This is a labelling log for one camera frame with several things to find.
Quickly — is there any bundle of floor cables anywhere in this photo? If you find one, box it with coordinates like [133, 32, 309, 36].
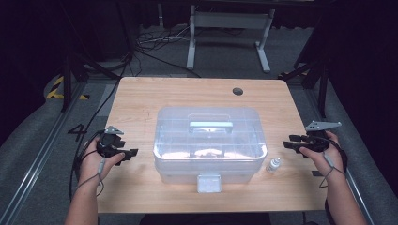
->
[135, 24, 201, 79]

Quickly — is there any person's left hand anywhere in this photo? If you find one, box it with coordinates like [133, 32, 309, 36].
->
[78, 139, 126, 186]

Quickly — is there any person's dark clothing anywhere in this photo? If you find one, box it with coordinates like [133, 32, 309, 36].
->
[139, 213, 271, 225]

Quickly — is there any grey metal desk frame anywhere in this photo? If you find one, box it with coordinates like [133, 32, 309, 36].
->
[186, 4, 276, 74]

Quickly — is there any clear plastic storage box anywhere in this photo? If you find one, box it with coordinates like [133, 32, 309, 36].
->
[152, 106, 268, 194]

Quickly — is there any black metal stand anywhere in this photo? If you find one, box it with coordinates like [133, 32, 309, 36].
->
[278, 52, 329, 119]
[60, 51, 121, 113]

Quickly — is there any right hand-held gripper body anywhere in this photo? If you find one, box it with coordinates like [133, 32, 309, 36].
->
[305, 121, 343, 154]

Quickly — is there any grey wrist strap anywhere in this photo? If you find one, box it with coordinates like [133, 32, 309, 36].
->
[74, 157, 106, 198]
[318, 152, 345, 189]

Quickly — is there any small white dropper bottle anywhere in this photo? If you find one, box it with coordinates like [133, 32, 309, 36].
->
[266, 157, 282, 173]

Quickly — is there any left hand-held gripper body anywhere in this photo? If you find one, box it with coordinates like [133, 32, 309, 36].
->
[96, 126, 126, 158]

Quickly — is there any person's right hand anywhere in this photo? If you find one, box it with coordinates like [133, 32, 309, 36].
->
[299, 130, 345, 186]

